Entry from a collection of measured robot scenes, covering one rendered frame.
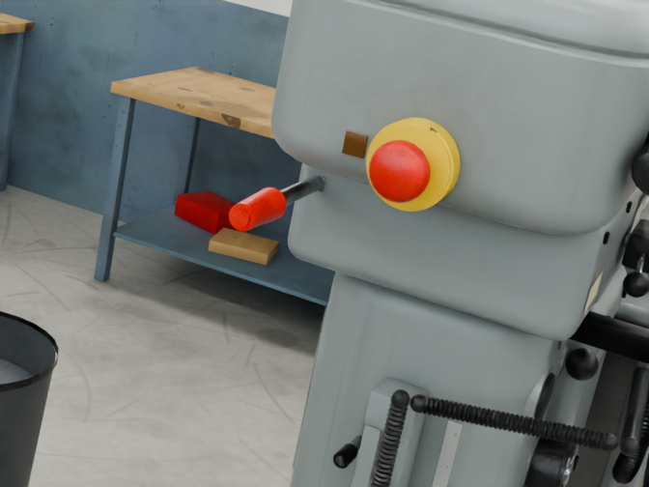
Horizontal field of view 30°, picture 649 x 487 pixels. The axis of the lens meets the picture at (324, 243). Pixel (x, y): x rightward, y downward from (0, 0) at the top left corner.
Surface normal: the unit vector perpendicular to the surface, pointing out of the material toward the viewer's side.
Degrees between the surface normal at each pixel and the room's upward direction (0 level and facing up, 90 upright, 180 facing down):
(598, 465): 90
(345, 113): 90
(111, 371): 0
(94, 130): 90
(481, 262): 90
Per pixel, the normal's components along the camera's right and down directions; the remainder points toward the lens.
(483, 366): -0.09, 0.29
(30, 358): -0.63, 0.05
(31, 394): 0.85, 0.36
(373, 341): -0.36, 0.22
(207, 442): 0.19, -0.93
